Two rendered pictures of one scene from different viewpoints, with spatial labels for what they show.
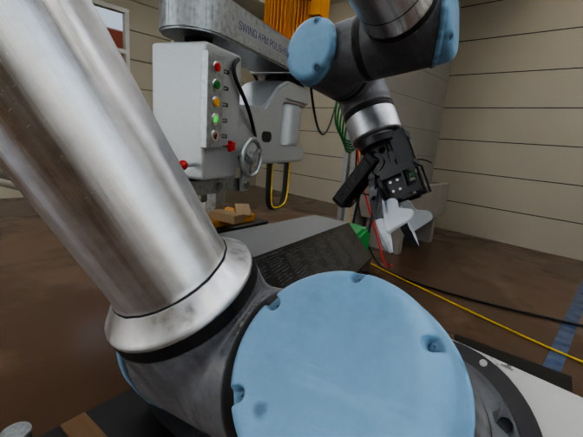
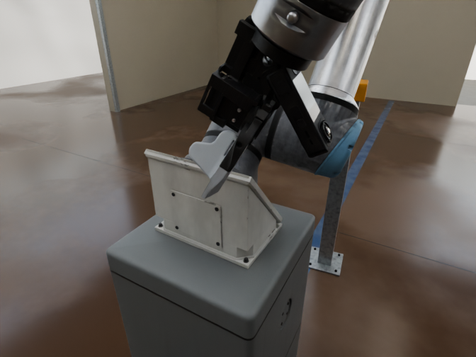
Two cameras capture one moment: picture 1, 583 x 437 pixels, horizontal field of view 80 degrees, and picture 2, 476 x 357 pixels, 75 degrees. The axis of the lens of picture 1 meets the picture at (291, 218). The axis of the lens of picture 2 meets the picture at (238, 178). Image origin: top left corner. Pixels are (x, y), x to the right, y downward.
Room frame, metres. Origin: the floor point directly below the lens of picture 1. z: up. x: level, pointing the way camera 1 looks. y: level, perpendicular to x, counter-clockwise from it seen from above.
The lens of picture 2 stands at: (0.98, -0.28, 1.34)
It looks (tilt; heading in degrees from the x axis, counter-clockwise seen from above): 27 degrees down; 166
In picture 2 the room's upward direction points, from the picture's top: straight up
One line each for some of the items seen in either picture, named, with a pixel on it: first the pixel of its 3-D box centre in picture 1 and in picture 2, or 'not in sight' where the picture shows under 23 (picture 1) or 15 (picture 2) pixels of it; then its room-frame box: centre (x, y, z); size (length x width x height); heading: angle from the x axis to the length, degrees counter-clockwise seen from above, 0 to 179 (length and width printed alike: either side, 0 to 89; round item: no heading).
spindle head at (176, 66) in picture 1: (211, 120); not in sight; (1.33, 0.32, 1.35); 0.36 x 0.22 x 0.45; 156
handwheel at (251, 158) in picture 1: (243, 157); not in sight; (1.32, 0.20, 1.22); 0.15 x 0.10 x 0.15; 156
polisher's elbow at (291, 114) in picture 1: (281, 124); not in sight; (1.86, 0.09, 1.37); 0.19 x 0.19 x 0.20
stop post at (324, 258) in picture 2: not in sight; (337, 183); (-0.33, 0.60, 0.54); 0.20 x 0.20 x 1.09; 53
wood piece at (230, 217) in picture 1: (226, 216); not in sight; (2.11, 0.40, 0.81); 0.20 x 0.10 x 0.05; 61
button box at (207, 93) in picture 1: (212, 101); not in sight; (1.14, 0.28, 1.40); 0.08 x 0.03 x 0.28; 156
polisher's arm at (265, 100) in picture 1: (257, 130); not in sight; (1.61, 0.18, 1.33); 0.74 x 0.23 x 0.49; 156
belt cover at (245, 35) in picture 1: (253, 52); not in sight; (1.57, 0.21, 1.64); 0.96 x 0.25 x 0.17; 156
